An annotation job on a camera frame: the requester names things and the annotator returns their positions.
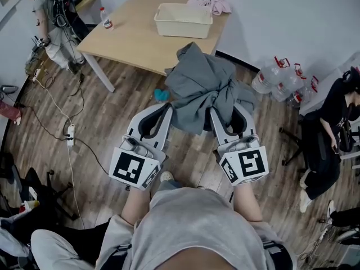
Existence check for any black office chair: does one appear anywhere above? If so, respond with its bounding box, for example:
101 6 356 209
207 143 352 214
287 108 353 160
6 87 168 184
279 110 318 167
0 150 81 222

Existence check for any black floor cable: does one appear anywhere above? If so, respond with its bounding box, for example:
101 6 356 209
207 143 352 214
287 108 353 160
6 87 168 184
15 102 113 171

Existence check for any person's grey t-shirt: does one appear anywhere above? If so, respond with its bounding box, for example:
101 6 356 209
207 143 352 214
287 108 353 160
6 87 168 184
95 187 296 270

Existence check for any large clear water jug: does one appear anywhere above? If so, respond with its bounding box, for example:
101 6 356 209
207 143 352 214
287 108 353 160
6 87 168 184
271 63 307 103
251 56 290 95
286 76 320 109

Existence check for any person's white clog shoe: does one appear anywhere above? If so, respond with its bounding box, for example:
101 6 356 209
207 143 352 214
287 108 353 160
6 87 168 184
159 170 174 183

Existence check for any pink crumpled garment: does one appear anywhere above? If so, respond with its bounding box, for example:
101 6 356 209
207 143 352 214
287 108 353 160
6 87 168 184
187 0 233 16

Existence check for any small wooden side table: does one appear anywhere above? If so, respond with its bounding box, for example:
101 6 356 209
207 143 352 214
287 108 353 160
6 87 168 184
73 0 101 25

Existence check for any white plastic box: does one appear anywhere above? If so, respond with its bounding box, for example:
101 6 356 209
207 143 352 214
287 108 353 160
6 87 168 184
298 53 360 116

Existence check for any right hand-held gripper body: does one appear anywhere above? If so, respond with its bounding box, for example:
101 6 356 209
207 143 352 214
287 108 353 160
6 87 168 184
215 134 270 187

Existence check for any teal cloth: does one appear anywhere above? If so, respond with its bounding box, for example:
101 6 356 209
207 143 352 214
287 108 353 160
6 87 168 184
154 88 172 103

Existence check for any grey cloth garment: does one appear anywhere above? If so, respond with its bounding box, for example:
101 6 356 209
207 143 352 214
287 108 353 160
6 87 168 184
164 41 257 136

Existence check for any person's grey trouser leg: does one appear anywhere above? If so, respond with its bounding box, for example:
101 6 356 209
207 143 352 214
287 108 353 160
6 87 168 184
156 178 183 192

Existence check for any person's right forearm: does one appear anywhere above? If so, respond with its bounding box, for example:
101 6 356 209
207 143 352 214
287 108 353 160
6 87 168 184
233 178 264 223

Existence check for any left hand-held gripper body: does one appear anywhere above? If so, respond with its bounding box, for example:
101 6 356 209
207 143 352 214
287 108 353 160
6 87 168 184
108 134 168 191

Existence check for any white power cable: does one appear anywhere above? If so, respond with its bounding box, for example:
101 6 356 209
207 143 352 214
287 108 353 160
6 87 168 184
32 69 87 230

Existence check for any clear bottle with red cap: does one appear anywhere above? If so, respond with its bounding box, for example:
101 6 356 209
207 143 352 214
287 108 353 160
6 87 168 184
100 6 114 30

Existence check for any person's left forearm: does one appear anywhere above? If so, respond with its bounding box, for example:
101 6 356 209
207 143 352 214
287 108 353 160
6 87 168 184
120 186 152 227

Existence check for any light wooden table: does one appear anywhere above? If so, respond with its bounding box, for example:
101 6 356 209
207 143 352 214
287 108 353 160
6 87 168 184
76 0 231 93

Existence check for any person's black harness strap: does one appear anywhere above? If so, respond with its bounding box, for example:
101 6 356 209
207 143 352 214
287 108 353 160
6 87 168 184
261 239 295 270
108 243 133 264

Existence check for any cream plastic basket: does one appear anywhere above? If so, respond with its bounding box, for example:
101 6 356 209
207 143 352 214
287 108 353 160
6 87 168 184
154 3 214 39

